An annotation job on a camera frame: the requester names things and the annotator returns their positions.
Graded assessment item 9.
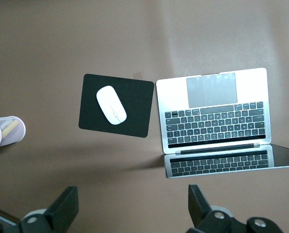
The pink mesh pen cup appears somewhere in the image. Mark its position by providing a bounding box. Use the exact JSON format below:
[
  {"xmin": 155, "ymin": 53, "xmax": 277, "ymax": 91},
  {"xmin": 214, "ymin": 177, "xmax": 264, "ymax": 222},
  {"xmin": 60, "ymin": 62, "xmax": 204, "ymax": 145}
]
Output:
[{"xmin": 0, "ymin": 116, "xmax": 26, "ymax": 152}]

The silver laptop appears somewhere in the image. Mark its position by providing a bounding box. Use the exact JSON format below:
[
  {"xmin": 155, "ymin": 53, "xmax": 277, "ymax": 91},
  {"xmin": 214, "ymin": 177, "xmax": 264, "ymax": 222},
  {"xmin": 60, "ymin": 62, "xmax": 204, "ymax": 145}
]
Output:
[{"xmin": 156, "ymin": 67, "xmax": 289, "ymax": 180}]

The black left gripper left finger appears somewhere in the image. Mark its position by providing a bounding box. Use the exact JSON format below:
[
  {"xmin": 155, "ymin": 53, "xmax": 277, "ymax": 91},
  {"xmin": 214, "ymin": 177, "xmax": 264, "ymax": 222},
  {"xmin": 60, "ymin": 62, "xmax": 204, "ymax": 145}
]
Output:
[{"xmin": 19, "ymin": 185, "xmax": 80, "ymax": 233}]

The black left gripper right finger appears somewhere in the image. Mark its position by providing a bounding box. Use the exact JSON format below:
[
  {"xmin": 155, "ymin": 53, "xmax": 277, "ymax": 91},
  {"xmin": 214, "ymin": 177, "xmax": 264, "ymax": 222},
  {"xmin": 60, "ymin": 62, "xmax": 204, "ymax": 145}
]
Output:
[{"xmin": 187, "ymin": 184, "xmax": 284, "ymax": 233}]

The black mouse pad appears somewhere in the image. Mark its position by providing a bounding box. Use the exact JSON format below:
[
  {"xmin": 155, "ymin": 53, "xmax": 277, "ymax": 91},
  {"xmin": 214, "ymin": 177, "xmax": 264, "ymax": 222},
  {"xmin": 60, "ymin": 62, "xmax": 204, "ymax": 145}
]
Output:
[{"xmin": 78, "ymin": 73, "xmax": 155, "ymax": 139}]

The tan yellow pen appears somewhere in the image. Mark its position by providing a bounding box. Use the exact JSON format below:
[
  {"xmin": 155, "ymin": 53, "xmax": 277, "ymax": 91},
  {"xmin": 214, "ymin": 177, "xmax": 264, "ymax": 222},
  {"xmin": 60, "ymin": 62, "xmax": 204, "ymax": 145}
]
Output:
[{"xmin": 0, "ymin": 120, "xmax": 19, "ymax": 137}]

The white computer mouse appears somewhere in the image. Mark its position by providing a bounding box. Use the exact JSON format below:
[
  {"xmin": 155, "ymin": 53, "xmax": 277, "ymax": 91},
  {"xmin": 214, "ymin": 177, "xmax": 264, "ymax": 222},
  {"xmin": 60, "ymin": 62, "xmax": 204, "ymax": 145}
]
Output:
[{"xmin": 96, "ymin": 85, "xmax": 128, "ymax": 126}]

